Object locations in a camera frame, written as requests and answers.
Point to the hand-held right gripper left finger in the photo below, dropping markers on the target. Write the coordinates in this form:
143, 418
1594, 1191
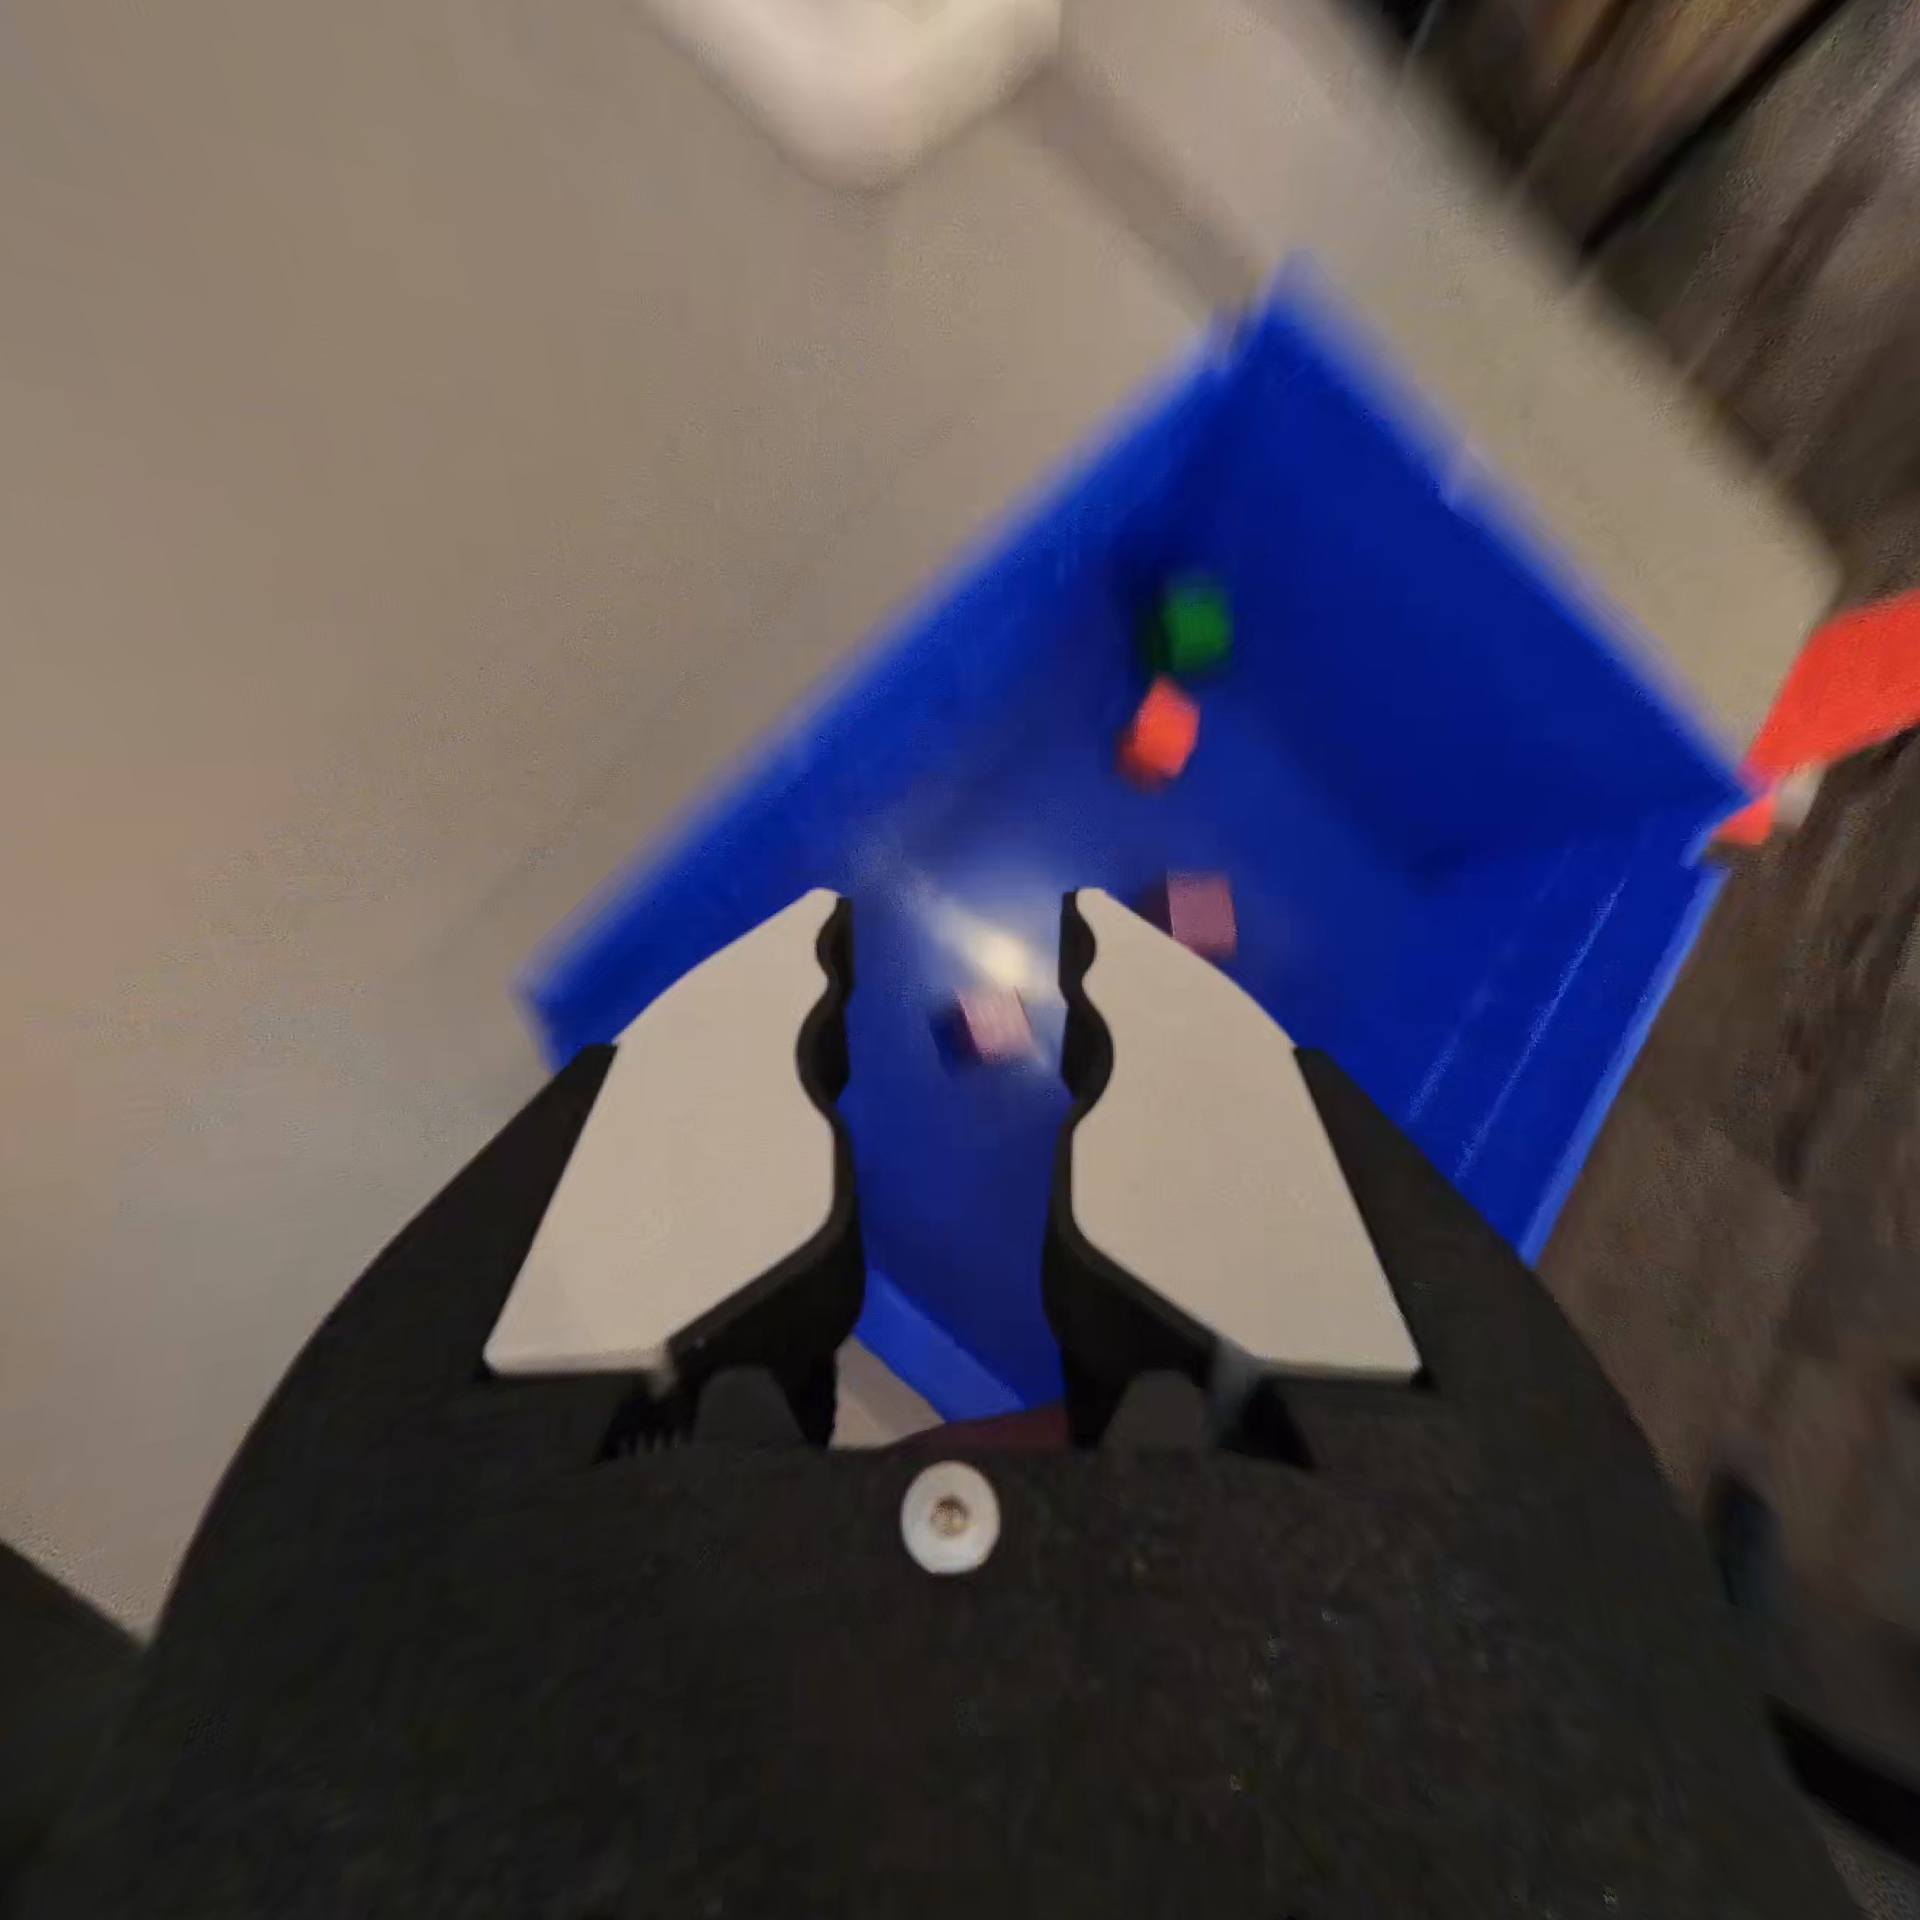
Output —
674, 1187

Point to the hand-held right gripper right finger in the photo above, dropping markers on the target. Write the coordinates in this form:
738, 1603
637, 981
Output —
1230, 1187

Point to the purple wooden cube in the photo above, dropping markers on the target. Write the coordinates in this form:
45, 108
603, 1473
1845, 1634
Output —
1203, 914
987, 1026

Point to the red wooden cube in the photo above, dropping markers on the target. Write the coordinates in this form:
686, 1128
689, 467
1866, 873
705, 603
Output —
1159, 737

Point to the green wooden cube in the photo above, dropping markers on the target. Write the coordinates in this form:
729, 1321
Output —
1196, 623

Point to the blue plastic bin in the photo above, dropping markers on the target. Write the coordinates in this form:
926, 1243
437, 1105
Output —
1349, 568

